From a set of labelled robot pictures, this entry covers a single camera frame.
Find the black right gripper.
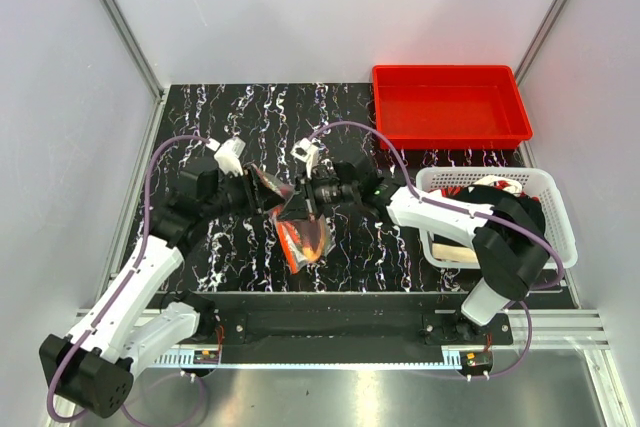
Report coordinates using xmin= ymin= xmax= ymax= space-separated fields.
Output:
xmin=278 ymin=168 xmax=359 ymax=223

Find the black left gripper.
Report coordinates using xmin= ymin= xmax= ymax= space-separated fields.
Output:
xmin=203 ymin=165 xmax=286 ymax=220

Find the clear zip top bag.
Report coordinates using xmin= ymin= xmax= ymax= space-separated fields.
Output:
xmin=251 ymin=164 xmax=336 ymax=274

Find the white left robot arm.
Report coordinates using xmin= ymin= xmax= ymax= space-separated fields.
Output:
xmin=39 ymin=157 xmax=285 ymax=423

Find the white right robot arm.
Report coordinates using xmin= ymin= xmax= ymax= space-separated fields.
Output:
xmin=278 ymin=162 xmax=550 ymax=344

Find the black bag in basket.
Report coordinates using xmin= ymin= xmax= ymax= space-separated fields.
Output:
xmin=431 ymin=185 xmax=546 ymax=255

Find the beige item in basket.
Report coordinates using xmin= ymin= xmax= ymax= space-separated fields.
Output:
xmin=431 ymin=243 xmax=478 ymax=265

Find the red plastic bin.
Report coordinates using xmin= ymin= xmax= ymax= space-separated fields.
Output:
xmin=372 ymin=65 xmax=533 ymax=150

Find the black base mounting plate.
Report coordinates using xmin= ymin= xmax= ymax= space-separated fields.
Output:
xmin=199 ymin=292 xmax=514 ymax=369

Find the white red cloth in basket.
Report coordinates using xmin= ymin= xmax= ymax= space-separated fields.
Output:
xmin=473 ymin=175 xmax=527 ymax=197

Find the white plastic basket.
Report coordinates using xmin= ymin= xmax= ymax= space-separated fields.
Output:
xmin=416 ymin=167 xmax=578 ymax=269

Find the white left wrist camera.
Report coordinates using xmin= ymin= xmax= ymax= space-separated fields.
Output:
xmin=206 ymin=137 xmax=246 ymax=176

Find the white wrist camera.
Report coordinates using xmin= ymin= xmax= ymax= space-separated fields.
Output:
xmin=291 ymin=138 xmax=319 ymax=178
xmin=206 ymin=137 xmax=246 ymax=176

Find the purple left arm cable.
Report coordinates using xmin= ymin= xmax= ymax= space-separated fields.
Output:
xmin=45 ymin=135 xmax=221 ymax=423

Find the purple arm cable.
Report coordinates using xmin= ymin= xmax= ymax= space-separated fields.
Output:
xmin=309 ymin=120 xmax=566 ymax=381
xmin=45 ymin=135 xmax=221 ymax=423

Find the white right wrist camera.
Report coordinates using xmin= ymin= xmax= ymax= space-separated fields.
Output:
xmin=291 ymin=138 xmax=319 ymax=178

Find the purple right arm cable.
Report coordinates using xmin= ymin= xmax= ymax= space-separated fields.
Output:
xmin=309 ymin=120 xmax=566 ymax=381

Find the aluminium frame rail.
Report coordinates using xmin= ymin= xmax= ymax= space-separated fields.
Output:
xmin=67 ymin=309 xmax=612 ymax=348

